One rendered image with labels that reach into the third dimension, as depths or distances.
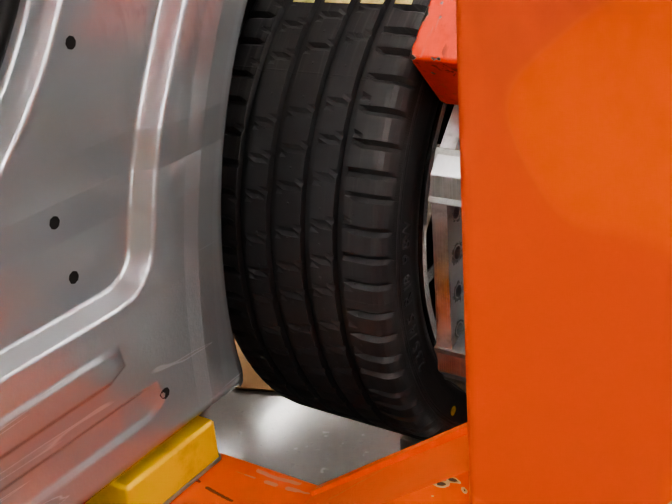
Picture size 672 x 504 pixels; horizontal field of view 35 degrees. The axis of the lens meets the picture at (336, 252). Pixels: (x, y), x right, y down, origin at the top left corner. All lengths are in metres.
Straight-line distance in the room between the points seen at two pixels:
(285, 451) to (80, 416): 1.42
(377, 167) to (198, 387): 0.28
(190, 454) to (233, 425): 1.36
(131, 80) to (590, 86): 0.49
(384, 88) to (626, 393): 0.49
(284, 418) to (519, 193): 1.86
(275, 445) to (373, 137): 1.41
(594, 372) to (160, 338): 0.47
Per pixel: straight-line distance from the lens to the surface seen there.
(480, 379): 0.71
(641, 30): 0.58
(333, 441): 2.36
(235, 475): 1.11
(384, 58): 1.06
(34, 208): 0.91
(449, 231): 1.07
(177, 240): 1.00
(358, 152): 1.05
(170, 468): 1.08
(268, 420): 2.46
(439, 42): 1.01
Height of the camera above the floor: 1.32
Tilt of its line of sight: 24 degrees down
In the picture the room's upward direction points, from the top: 5 degrees counter-clockwise
